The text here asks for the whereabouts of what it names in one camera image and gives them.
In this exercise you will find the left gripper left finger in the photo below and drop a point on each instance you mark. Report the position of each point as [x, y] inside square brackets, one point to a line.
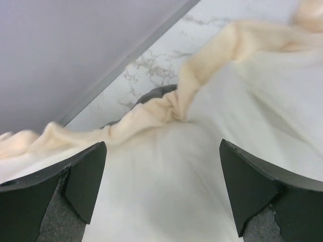
[55, 203]

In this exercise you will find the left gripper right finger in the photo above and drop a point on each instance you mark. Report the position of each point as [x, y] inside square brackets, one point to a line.
[270, 203]

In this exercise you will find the white ruffled pillowcase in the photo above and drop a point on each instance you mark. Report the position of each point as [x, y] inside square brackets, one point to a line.
[256, 84]

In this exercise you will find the white pillow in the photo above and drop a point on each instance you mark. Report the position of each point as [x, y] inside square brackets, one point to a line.
[157, 92]

